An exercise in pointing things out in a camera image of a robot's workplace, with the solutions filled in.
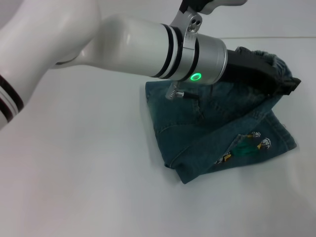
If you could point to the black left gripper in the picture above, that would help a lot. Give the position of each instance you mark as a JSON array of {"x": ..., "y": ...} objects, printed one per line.
[{"x": 249, "y": 71}]

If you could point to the blue denim shorts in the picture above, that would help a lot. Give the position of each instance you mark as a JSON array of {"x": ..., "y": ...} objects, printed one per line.
[{"x": 209, "y": 128}]

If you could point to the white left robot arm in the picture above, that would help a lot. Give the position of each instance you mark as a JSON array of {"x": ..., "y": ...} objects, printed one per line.
[{"x": 123, "y": 44}]

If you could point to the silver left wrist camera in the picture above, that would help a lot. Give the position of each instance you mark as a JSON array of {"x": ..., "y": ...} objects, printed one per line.
[{"x": 190, "y": 22}]

